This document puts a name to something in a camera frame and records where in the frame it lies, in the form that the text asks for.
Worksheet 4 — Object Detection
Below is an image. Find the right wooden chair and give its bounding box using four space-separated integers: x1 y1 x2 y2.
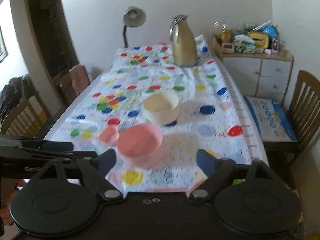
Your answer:
264 70 319 189

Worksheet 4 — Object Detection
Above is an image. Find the orange juice bottle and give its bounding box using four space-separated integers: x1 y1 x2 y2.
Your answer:
221 24 232 44

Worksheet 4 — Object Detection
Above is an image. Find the pink heart dish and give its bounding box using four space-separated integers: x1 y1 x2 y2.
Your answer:
98 125 119 146

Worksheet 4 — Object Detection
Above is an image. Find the cream bowl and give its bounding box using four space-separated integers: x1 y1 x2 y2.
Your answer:
143 91 180 126

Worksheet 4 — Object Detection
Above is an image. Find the gold thermos jug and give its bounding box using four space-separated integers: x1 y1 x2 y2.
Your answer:
169 15 198 67

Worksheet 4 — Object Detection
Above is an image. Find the white drawer cabinet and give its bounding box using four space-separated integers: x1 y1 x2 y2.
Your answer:
209 37 294 104

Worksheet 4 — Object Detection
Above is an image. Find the balloon birthday tablecloth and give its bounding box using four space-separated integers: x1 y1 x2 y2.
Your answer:
44 35 252 193

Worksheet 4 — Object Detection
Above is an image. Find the yellow tissue box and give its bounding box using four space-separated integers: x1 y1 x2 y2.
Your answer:
247 31 269 49

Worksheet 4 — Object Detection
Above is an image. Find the blue white package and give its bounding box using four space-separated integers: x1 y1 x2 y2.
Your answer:
244 96 297 142

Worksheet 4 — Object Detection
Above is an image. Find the near left wooden chair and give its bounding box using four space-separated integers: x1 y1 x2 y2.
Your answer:
1 93 51 137

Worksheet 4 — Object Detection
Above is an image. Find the blue globe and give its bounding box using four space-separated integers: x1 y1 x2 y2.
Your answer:
263 25 279 40

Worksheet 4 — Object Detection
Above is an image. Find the pink mouse-ear plate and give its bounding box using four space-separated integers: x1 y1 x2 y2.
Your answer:
156 179 205 197

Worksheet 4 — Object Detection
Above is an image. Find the small kitchen timer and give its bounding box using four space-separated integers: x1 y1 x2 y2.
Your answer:
221 43 234 54

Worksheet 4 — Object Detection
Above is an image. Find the grey desk lamp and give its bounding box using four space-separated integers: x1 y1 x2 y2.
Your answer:
123 6 146 48

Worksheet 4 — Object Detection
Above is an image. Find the wooden chair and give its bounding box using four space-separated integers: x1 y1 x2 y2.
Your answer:
53 69 76 107
264 70 319 189
1 93 51 137

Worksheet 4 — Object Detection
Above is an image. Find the pink bowl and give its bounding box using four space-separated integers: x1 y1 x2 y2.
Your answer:
117 123 164 168

